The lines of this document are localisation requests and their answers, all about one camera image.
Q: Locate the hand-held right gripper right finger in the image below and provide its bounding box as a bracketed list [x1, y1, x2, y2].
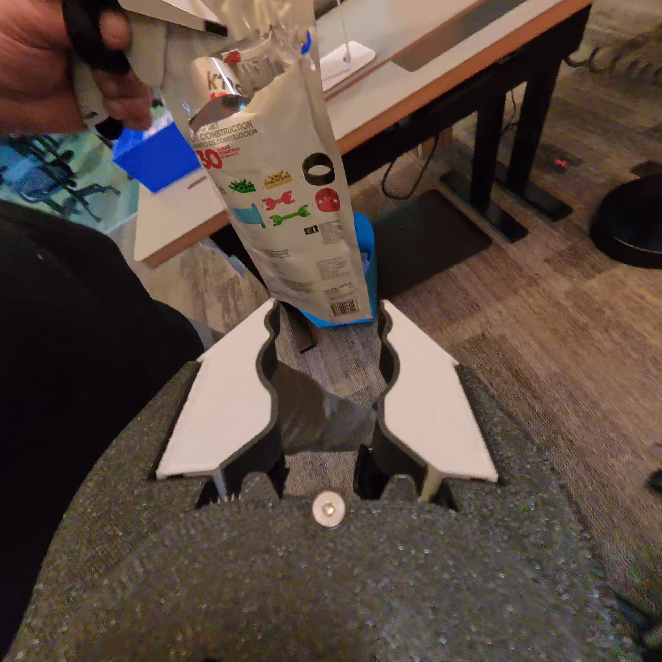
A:
[375, 299, 499, 503]

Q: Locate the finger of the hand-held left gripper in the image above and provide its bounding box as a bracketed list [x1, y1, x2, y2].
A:
[118, 0, 229, 38]

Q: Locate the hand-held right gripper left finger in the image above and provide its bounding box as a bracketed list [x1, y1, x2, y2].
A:
[154, 299, 282, 500]

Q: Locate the blue plastic bin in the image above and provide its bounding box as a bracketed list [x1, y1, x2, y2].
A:
[111, 116, 202, 194]

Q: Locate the printed toy parts bag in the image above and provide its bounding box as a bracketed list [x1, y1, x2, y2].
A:
[178, 0, 377, 328]

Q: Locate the person's left hand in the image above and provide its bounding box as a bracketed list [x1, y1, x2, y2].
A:
[0, 0, 155, 138]

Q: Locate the dark grey floor bin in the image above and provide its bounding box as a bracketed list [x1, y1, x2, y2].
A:
[372, 189, 492, 301]

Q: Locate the round stand base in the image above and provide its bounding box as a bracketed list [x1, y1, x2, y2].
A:
[590, 173, 662, 270]

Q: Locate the grey desk with black legs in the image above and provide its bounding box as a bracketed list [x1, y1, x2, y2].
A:
[313, 0, 595, 245]

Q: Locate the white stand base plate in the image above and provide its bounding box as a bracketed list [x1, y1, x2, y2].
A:
[320, 0, 377, 79]

